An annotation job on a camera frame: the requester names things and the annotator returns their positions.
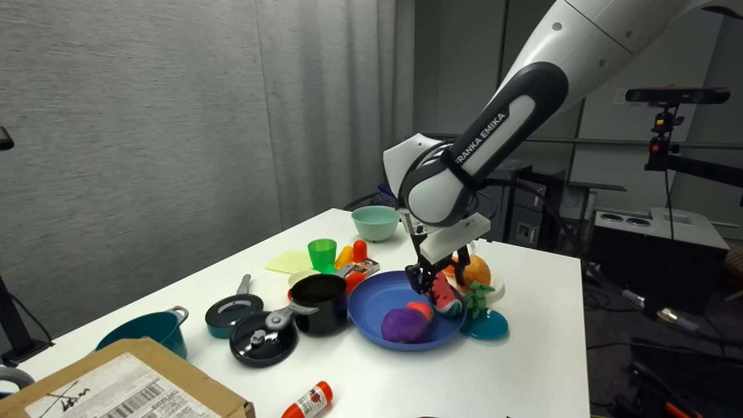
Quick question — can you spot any black pot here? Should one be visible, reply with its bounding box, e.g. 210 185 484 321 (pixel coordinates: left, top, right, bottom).
287 271 350 340

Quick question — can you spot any red white glue stick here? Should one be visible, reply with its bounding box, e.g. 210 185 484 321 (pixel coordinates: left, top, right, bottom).
278 379 338 418

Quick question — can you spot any green translucent cup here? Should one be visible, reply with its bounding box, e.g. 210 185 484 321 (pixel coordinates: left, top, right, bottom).
308 236 340 273

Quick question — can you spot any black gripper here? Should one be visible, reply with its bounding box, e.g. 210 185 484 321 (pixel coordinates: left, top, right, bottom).
405 249 477 301

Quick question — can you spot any black frying pan with lid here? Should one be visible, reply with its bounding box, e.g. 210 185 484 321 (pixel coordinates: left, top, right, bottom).
229 301 320 370

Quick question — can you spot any small dark teal pan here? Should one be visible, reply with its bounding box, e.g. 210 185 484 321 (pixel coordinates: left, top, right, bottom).
205 271 268 341

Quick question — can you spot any black camera bar on mount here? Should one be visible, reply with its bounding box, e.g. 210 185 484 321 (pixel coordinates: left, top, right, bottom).
624 85 743 190

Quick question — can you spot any black case with orange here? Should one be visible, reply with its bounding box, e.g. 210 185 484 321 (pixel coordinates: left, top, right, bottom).
624 337 743 418

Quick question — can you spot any white box device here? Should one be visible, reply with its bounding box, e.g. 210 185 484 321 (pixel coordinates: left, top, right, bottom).
591 206 732 258

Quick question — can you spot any teal pot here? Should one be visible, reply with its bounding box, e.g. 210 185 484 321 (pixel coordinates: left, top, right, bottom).
93 304 190 363

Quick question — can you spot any blue plate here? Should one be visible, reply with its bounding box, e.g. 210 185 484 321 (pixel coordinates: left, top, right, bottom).
347 266 472 355

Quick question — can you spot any gray ring handle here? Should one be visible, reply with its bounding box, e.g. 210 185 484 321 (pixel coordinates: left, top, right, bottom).
0 364 37 399

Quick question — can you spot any purple plush toy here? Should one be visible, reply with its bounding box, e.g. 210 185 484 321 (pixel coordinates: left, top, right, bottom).
378 306 433 347

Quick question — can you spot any yellow translucent plate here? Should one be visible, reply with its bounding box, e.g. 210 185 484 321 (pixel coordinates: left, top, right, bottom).
265 249 316 279

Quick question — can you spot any red watermelon slice plush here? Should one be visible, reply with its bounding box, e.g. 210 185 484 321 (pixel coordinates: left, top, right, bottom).
431 271 470 319

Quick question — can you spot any mint green bowl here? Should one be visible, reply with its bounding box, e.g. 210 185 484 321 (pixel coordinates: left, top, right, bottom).
350 204 405 244

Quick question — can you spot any yellow pineapple plush toy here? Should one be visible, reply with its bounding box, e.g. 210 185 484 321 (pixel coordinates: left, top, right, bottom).
458 252 499 319

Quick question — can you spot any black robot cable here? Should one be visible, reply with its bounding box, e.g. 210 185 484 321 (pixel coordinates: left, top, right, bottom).
583 258 743 340

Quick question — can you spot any small teal plate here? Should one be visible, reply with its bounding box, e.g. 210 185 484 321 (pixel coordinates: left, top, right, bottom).
462 309 514 344

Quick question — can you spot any cardboard box with label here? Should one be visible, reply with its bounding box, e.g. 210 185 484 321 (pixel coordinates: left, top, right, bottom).
0 337 259 418

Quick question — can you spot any small white plate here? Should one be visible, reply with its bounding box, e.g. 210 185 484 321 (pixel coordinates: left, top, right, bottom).
486 265 507 306

